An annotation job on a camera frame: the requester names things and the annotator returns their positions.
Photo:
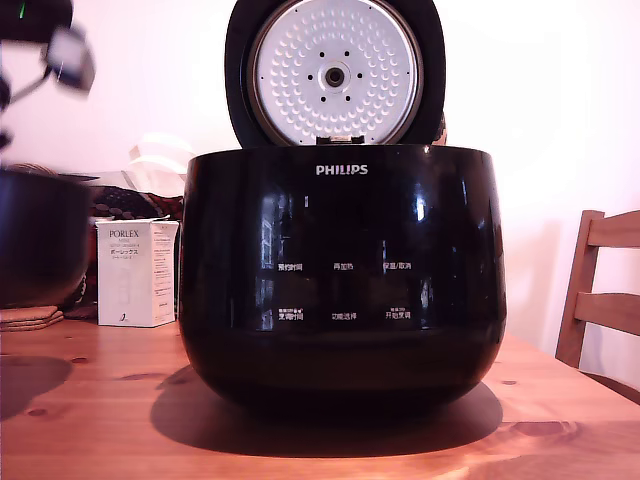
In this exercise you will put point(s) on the dark metal pot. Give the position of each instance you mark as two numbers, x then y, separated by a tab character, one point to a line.
40	240

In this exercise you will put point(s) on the black rice cooker body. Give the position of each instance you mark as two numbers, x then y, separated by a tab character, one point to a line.
345	225

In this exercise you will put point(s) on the black rice cooker lid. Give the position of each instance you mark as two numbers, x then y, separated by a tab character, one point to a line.
340	75

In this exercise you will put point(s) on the white Porlex box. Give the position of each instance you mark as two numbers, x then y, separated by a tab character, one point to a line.
135	270

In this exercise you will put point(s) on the floral patterned bag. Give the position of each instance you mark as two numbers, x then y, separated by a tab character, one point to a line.
125	202

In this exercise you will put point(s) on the wooden chair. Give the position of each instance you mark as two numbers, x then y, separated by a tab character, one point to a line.
605	305

